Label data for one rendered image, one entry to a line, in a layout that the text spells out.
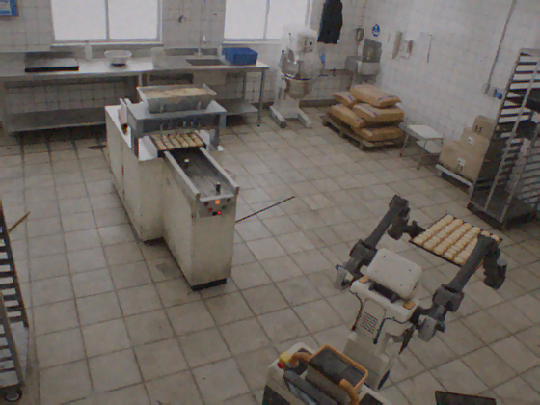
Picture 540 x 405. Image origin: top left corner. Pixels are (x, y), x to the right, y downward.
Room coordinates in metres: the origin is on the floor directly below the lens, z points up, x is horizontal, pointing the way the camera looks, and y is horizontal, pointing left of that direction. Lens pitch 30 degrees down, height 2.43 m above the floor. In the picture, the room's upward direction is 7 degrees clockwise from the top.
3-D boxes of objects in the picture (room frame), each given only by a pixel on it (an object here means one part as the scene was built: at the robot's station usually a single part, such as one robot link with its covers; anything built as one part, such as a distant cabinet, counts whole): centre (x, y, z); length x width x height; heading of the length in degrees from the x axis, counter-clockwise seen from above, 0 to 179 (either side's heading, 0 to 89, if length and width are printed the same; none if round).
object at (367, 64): (7.49, -1.25, 0.93); 0.99 x 0.38 x 1.09; 29
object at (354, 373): (1.33, -0.37, 0.87); 0.23 x 0.15 x 0.11; 52
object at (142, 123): (3.51, 0.81, 1.01); 0.72 x 0.33 x 0.34; 122
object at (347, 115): (6.48, -1.08, 0.32); 0.72 x 0.42 x 0.17; 34
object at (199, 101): (3.51, 0.81, 1.25); 0.56 x 0.29 x 0.14; 122
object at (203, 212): (2.77, 0.35, 0.77); 0.24 x 0.04 x 0.14; 122
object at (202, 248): (3.08, 0.55, 0.45); 0.70 x 0.34 x 0.90; 32
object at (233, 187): (3.68, 0.75, 0.87); 2.01 x 0.03 x 0.07; 32
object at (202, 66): (5.86, 1.86, 0.61); 3.40 x 0.70 x 1.22; 119
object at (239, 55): (6.56, 0.62, 0.95); 0.40 x 0.30 x 0.14; 122
